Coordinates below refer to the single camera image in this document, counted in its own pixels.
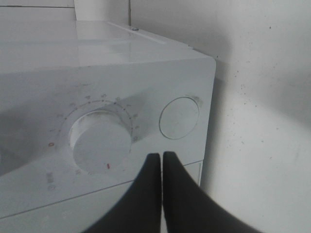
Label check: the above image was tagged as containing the white timer knob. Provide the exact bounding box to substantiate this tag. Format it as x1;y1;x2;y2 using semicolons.
69;109;132;174

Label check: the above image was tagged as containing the white microwave oven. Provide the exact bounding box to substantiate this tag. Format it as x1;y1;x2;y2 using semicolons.
0;20;217;233

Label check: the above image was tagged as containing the round door release button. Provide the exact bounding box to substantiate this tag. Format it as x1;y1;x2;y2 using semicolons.
158;97;200;140

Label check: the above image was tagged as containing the white microwave door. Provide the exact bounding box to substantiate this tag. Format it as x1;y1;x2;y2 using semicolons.
0;160;202;233

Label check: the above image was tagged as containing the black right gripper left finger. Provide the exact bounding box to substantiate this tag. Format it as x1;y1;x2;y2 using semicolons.
84;153;162;233

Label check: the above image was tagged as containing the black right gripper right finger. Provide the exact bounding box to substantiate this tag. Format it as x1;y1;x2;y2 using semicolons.
163;151;259;233

